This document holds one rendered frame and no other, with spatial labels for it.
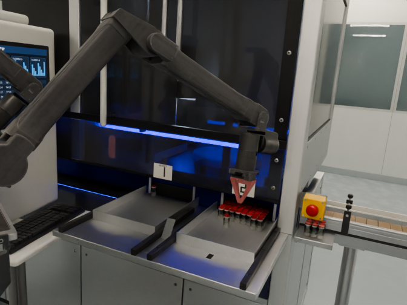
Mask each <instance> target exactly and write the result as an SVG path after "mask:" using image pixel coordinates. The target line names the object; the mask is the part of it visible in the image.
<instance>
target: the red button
mask: <svg viewBox="0 0 407 305"><path fill-rule="evenodd" d="M318 212H319V209H318V207H317V206H316V205H308V206H307V208H306V213H307V215H308V216H310V217H315V216H316V215H317V214H318Z"/></svg>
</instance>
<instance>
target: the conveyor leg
mask: <svg viewBox="0 0 407 305"><path fill-rule="evenodd" d="M339 245H340V246H344V248H343V255H342V262H341V267H340V273H339V280H338V285H337V292H336V299H335V303H334V305H348V304H349V298H350V293H351V287H352V281H353V276H354V270H355V266H356V259H357V253H358V250H360V251H365V250H363V249H359V248H354V247H351V246H345V245H342V244H339Z"/></svg>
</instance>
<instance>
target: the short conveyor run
mask: <svg viewBox="0 0 407 305"><path fill-rule="evenodd" d="M353 196H354V195H352V194H348V198H349V199H346V203H341V202H335V201H331V200H327V203H326V210H325V215H324V217H323V220H324V221H326V224H325V225H326V226H325V231H326V232H332V233H335V234H336V235H335V239H334V243H338V244H342V245H345V246H351V247H354V248H359V249H363V250H366V251H371V252H376V253H379V254H384V255H389V256H392V257H397V258H401V259H405V260H407V215H403V214H397V213H393V212H387V211H381V210H378V209H372V208H366V207H362V206H356V205H353V204H352V203H353V200H351V199H352V198H353ZM301 213H302V210H301V211H300V214H299V221H298V228H299V226H305V222H306V220H307V218H306V217H302V216H301ZM298 228H297V230H298Z"/></svg>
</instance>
